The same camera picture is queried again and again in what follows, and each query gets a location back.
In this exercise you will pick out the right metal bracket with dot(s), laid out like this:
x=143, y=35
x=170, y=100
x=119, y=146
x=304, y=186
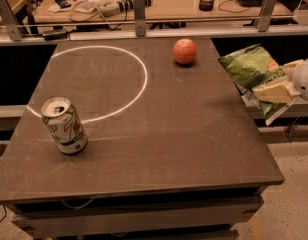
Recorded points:
x=263, y=21

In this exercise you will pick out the middle metal bracket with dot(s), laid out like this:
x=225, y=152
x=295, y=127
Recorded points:
x=139, y=16

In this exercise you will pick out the red apple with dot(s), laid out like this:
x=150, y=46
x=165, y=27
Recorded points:
x=184, y=51

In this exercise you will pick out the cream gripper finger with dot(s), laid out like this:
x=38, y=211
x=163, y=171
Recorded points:
x=281, y=92
x=290, y=67

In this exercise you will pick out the grey black cylinder device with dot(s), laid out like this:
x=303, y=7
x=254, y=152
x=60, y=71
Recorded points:
x=119, y=7

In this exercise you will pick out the metal bracket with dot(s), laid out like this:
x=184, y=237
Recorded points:
x=10, y=21
x=263, y=21
x=139, y=16

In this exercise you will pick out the green white soda can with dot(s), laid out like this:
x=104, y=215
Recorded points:
x=61, y=118

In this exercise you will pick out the green jalapeno chip bag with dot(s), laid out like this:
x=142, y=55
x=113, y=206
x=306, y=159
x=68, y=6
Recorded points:
x=251, y=67

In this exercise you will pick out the left metal bracket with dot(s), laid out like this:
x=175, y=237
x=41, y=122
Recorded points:
x=10, y=21

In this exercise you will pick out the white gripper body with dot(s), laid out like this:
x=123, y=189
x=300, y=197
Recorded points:
x=305, y=79

